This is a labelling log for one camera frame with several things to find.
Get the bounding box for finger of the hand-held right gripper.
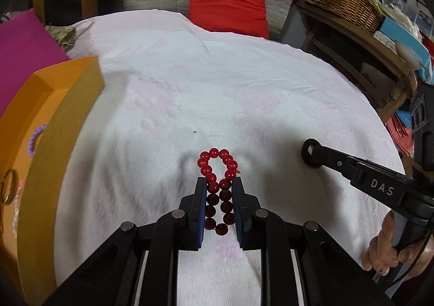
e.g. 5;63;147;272
312;142;358;179

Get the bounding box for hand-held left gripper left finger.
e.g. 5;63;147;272
44;177;208;306

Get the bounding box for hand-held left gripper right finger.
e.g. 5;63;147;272
232;177;395;306

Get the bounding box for black hair tie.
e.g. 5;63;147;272
301;138;323;169

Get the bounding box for red bead bracelet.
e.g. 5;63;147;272
197;147;240;236

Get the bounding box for orange cardboard box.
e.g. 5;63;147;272
0;56;105;305

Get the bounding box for purple bead bracelet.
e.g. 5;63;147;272
28;124;46;157

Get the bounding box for clear bead bracelet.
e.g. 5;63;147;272
12;177;28;235

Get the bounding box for metal bangle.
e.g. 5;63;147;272
0;169;18;205

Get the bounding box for person's right hand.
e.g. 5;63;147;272
361;213;434;276

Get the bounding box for red cloth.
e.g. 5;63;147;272
390;112;416;157

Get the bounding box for white blanket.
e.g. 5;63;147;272
54;9;407;306

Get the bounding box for white bowl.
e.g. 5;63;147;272
395;39;421;70

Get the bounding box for wooden shelf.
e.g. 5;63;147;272
296;4;419;123

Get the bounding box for teal box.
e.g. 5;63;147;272
373;16;432;67

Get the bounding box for wicker basket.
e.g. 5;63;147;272
303;0;385;34

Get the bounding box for red cushion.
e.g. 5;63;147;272
187;0;270;40

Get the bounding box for beige crumpled cloth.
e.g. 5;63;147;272
46;23;85;52

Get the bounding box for pink cushion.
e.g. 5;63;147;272
0;9;72;116

